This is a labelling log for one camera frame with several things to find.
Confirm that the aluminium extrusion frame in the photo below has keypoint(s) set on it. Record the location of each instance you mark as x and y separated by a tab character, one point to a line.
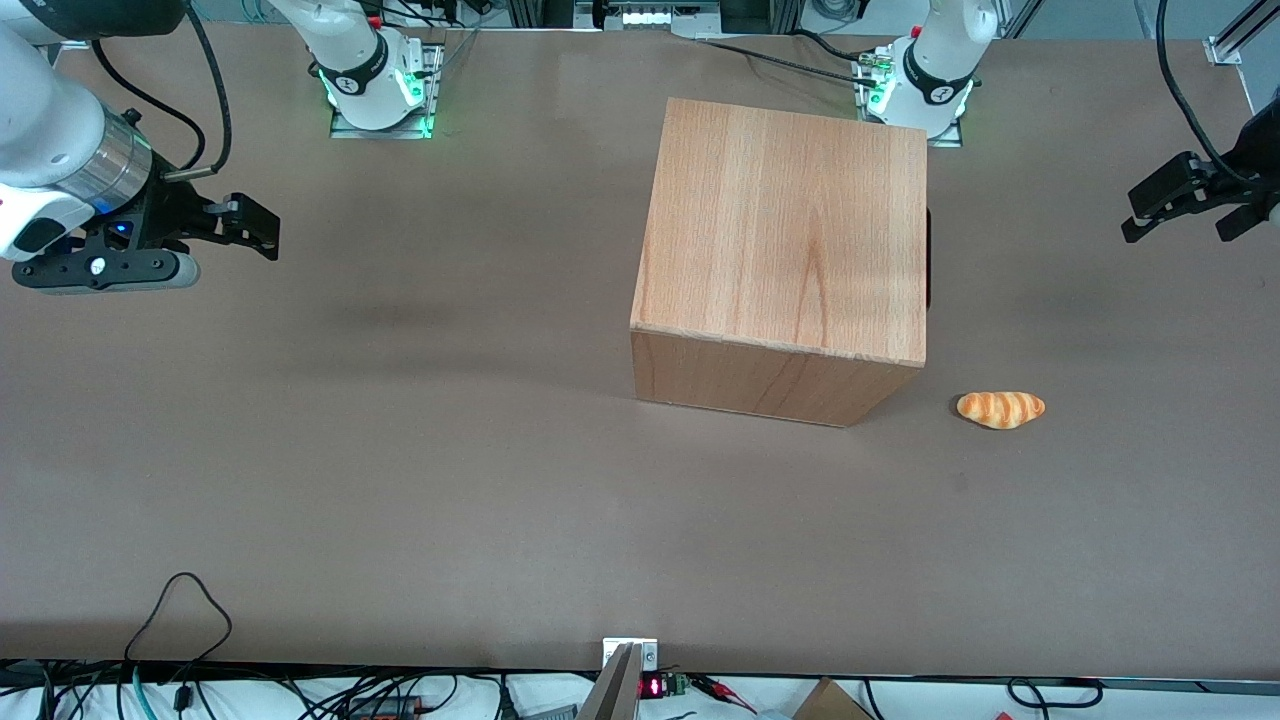
1240	30

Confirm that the light wooden drawer cabinet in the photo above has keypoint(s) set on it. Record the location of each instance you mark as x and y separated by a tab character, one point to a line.
780	240

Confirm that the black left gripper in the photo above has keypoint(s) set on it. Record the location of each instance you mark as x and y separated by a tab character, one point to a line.
1249	148

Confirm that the red digit display module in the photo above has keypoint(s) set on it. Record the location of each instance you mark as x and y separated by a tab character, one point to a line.
655	686

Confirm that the metal base plate right arm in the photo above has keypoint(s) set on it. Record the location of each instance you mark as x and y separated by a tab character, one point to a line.
432	90

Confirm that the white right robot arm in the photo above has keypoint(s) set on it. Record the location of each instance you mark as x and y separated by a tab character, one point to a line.
50	130

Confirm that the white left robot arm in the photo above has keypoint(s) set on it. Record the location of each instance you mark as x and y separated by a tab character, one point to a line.
935	60

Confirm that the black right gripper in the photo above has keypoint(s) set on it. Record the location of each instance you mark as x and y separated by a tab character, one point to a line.
163	215

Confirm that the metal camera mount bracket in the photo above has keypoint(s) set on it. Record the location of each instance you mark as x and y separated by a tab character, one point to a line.
612	650

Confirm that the brown cardboard piece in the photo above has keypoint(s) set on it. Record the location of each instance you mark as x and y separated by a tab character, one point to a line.
830	702

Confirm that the orange striped toy bread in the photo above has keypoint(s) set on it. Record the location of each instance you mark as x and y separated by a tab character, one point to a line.
1000	409

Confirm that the grey wedge-shaped bar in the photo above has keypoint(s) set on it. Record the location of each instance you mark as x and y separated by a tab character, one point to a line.
612	690

